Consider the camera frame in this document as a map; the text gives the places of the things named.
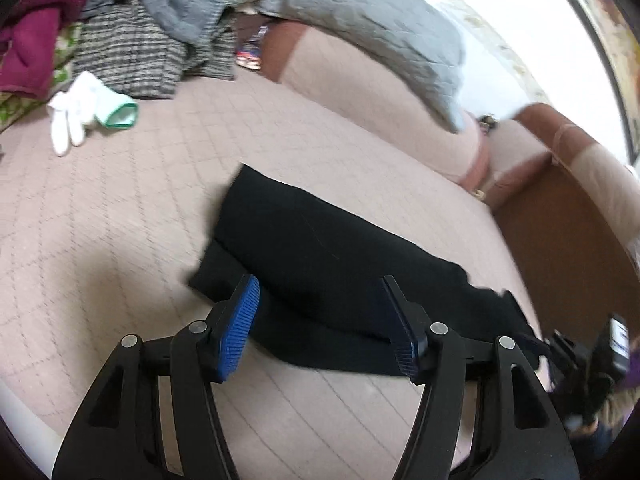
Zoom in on colourful small package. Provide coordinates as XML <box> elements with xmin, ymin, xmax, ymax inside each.
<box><xmin>235</xmin><ymin>24</ymin><xmax>269</xmax><ymax>72</ymax></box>

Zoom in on black pants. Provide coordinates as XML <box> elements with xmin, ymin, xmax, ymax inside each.
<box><xmin>188</xmin><ymin>166</ymin><xmax>534</xmax><ymax>377</ymax></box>

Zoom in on magenta garment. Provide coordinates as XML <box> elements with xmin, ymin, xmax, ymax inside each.
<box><xmin>1</xmin><ymin>0</ymin><xmax>86</xmax><ymax>83</ymax></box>

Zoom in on pink brown headboard cushion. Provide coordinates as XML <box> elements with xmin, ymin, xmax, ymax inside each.
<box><xmin>481</xmin><ymin>103</ymin><xmax>639</xmax><ymax>260</ymax></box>

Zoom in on white glove green cuff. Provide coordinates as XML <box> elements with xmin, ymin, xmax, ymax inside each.
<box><xmin>47</xmin><ymin>70</ymin><xmax>139</xmax><ymax>157</ymax></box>

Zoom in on green floral fabric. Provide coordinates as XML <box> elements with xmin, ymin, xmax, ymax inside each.
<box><xmin>1</xmin><ymin>22</ymin><xmax>82</xmax><ymax>131</ymax></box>

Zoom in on houndstooth tweed garment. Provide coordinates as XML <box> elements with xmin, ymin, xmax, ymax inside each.
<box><xmin>75</xmin><ymin>0</ymin><xmax>257</xmax><ymax>99</ymax></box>

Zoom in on small dark trinket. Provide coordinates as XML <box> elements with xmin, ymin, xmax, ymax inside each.
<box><xmin>478</xmin><ymin>115</ymin><xmax>498</xmax><ymax>131</ymax></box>

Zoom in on pink quilted bolster pillow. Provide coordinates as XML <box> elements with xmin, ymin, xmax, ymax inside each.
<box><xmin>262</xmin><ymin>21</ymin><xmax>489</xmax><ymax>192</ymax></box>

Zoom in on pink quilted bed cover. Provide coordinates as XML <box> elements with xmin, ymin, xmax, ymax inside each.
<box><xmin>1</xmin><ymin>72</ymin><xmax>540</xmax><ymax>479</ymax></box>

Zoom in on grey quilted blanket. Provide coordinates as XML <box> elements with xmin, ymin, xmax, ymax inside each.
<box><xmin>256</xmin><ymin>0</ymin><xmax>465</xmax><ymax>133</ymax></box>

